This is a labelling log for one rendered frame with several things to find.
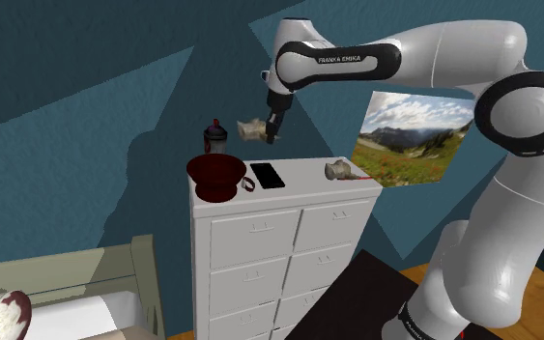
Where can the black smartphone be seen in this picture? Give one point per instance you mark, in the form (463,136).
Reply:
(267,175)

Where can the beige paper wad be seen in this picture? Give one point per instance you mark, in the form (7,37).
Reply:
(251,129)

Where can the landscape wall picture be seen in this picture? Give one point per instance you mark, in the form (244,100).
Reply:
(408,146)

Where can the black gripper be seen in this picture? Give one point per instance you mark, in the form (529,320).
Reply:
(276,106)

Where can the dark red bowl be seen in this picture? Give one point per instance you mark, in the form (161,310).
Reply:
(216,175)

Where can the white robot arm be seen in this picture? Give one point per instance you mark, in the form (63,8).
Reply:
(478,263)

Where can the black robot stand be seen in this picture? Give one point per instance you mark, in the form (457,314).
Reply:
(351,301)

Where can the white chest of drawers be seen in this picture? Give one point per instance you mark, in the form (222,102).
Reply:
(262,263)

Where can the olive framed bed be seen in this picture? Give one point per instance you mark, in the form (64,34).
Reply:
(78,282)

